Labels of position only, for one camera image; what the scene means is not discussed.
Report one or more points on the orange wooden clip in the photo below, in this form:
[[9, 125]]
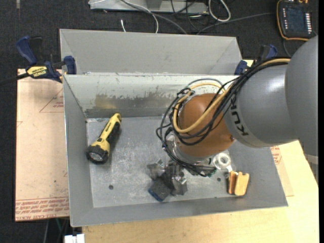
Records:
[[240, 183]]

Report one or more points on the grey metal bin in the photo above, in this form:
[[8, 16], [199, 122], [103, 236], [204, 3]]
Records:
[[131, 148]]

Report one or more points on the yellow and black flashlight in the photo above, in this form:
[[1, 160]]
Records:
[[106, 138]]

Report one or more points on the brown cardboard board red print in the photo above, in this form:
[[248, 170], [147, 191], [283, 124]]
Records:
[[38, 148]]

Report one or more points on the blue sponge dark scrub pad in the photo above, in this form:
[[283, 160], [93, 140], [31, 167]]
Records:
[[159, 190]]

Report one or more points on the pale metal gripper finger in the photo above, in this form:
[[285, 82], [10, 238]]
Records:
[[155, 169], [180, 186]]

